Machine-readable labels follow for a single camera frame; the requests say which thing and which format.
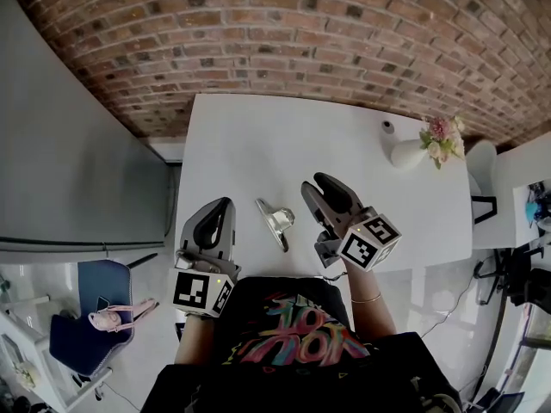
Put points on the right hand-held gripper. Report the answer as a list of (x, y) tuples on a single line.
[(370, 239)]

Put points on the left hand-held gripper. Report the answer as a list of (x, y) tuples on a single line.
[(189, 288)]

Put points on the silver metal binder clip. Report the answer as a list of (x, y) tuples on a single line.
[(275, 222)]

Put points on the person's right forearm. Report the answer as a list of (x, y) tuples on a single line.
[(370, 316)]

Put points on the person's left forearm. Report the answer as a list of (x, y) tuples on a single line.
[(191, 342)]

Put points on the white desk with drawers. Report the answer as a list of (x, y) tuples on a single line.
[(280, 153)]

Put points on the white ceramic vase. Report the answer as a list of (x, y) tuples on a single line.
[(406, 155)]

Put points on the small white round device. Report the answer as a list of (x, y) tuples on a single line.
[(388, 127)]

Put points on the pink bag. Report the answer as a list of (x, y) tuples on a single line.
[(107, 320)]

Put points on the pink and white flowers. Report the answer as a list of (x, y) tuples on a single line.
[(443, 140)]

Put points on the grey chair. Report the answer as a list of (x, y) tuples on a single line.
[(480, 162)]

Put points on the blue chair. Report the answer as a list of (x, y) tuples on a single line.
[(86, 342)]

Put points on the black printed shirt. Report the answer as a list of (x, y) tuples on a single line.
[(301, 381)]

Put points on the white cluttered desk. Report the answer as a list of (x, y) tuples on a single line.
[(512, 230)]

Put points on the teal object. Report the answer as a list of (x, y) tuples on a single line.
[(534, 211)]

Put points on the black office chair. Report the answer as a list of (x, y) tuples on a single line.
[(523, 273)]

